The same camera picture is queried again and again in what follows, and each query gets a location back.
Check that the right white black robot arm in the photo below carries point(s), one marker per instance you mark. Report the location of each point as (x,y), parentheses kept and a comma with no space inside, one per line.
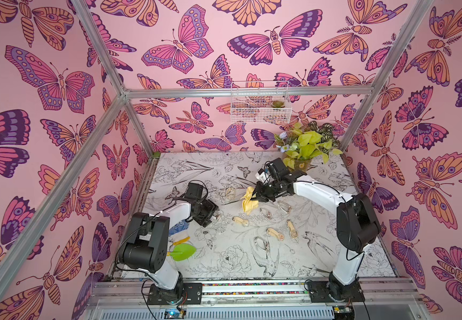
(357,225)

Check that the potted green leafy plant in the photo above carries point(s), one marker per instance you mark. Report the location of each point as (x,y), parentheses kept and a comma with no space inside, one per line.
(301,144)

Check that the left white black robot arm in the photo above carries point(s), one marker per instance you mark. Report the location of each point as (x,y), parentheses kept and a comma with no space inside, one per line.
(145,246)

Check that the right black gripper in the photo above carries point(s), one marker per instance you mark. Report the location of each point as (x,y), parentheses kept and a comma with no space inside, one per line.
(264,192)

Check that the white strap watch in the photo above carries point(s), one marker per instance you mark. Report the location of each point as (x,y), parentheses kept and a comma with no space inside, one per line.
(284,207)

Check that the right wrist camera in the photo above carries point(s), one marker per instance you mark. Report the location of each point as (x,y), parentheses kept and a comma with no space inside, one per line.
(262,176)

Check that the square silver face watch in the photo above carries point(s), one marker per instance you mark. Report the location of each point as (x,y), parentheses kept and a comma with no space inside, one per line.
(262,244)

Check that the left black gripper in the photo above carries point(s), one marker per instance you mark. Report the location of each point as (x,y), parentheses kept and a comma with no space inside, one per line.
(211,207)

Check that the white wire basket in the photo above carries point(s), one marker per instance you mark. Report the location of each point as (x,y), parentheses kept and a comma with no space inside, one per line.
(260,105)

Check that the yellow cleaning cloth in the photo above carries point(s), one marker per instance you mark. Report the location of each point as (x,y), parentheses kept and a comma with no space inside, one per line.
(248,204)

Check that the green yellow toy shovel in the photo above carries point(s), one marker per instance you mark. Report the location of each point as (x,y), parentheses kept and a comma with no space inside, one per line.
(181,250)

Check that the pink strap round watch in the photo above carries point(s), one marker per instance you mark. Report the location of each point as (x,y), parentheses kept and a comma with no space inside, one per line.
(266,213)

